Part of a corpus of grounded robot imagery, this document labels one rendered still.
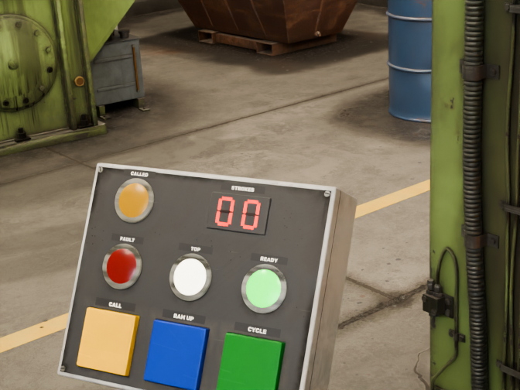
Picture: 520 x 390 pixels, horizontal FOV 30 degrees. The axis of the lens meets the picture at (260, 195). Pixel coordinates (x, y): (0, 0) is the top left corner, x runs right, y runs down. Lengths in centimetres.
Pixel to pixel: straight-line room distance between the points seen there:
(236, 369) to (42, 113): 465
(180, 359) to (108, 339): 11
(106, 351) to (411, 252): 278
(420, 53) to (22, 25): 221
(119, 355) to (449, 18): 57
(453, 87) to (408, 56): 440
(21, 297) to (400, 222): 161
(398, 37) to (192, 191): 447
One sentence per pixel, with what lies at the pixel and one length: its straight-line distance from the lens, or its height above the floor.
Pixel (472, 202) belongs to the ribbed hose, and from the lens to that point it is 119.
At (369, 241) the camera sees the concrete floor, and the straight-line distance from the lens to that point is 403.
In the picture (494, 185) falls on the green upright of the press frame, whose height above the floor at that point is 118.
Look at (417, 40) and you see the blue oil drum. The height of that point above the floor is 47.
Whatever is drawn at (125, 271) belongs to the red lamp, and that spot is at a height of 109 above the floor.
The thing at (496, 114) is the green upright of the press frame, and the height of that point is 127.
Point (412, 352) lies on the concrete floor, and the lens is 321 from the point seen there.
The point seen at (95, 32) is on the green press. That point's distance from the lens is 603.
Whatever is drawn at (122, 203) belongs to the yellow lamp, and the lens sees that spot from 125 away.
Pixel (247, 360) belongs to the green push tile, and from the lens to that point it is 114.
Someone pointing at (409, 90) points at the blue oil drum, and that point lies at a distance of 564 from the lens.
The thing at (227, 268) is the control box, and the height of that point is 110.
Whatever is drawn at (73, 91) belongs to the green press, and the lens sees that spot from 577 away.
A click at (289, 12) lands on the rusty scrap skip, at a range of 733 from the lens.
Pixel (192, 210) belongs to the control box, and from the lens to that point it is 120.
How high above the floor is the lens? 159
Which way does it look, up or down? 20 degrees down
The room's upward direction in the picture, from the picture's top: 4 degrees counter-clockwise
